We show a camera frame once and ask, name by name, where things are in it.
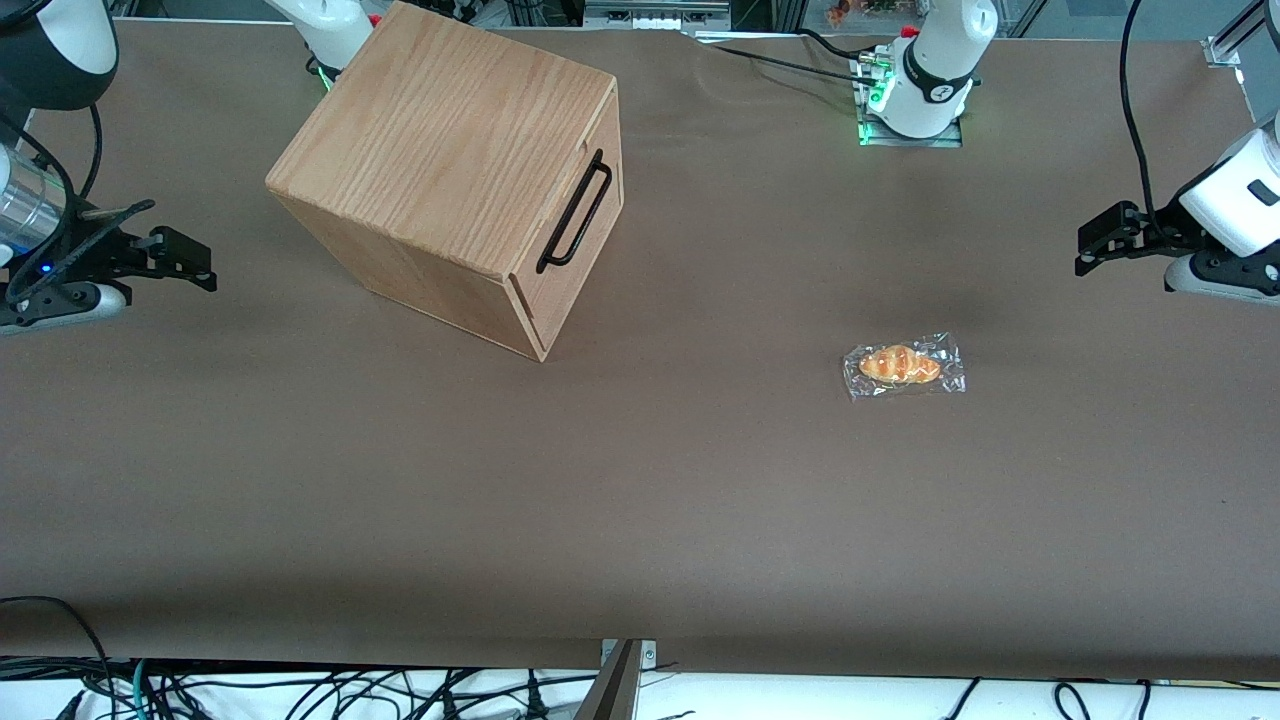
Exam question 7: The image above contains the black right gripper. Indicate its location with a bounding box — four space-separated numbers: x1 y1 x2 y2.
4 226 219 302

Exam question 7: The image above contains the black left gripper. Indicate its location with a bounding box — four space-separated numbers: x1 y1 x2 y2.
1075 201 1218 278

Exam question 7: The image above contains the wooden drawer with black handle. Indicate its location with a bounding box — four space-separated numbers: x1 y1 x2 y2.
508 82 625 363

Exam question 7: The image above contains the light wooden drawer cabinet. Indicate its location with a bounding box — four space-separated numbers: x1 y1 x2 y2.
265 0 623 363

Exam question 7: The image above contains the plastic-wrapped croissant bread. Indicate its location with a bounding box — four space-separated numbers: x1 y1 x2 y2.
843 332 968 403

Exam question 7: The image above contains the grey power strip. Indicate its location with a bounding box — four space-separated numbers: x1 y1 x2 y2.
583 0 733 33

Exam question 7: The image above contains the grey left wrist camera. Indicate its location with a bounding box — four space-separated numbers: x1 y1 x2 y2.
1164 255 1280 302

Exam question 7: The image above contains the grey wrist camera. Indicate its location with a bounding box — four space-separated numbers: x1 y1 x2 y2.
1164 255 1280 302
0 283 129 335

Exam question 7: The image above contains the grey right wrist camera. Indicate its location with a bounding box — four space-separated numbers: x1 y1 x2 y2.
0 283 129 335

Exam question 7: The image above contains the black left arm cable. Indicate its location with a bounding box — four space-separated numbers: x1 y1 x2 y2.
1119 0 1167 239

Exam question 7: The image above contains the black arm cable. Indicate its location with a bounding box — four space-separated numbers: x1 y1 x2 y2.
0 100 104 296
1119 0 1167 239

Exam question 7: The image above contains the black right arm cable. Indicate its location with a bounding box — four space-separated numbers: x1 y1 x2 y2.
0 100 104 296

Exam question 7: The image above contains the aluminium profile rail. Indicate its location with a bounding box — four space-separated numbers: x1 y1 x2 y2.
1202 0 1280 69

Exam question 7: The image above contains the short black tabletop cable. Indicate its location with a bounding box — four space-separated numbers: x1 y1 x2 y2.
795 28 879 63

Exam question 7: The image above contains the black looped floor cable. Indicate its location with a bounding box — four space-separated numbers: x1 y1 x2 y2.
0 596 119 720

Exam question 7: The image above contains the long black tabletop cable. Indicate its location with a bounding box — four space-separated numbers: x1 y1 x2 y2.
690 36 881 87

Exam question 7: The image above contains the grey metal post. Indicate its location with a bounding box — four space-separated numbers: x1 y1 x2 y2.
572 640 642 720

